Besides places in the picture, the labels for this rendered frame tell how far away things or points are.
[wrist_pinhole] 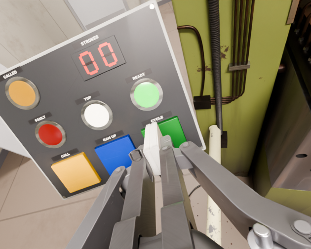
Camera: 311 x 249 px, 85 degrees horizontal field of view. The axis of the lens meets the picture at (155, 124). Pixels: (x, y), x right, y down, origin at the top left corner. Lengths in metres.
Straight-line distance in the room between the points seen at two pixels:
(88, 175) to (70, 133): 0.09
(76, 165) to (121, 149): 0.10
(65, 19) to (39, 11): 0.47
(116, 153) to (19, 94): 0.20
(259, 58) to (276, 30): 0.08
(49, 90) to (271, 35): 0.51
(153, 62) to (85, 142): 0.20
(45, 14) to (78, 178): 4.49
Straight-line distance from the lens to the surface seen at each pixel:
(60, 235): 1.77
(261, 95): 0.67
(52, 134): 0.38
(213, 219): 0.64
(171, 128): 0.32
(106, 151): 0.35
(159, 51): 0.30
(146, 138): 0.18
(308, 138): 0.53
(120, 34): 0.31
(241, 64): 0.56
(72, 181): 0.41
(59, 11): 4.65
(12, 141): 2.48
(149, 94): 0.30
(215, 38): 0.49
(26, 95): 0.37
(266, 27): 0.53
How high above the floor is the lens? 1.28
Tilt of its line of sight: 49 degrees down
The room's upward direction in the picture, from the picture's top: 29 degrees counter-clockwise
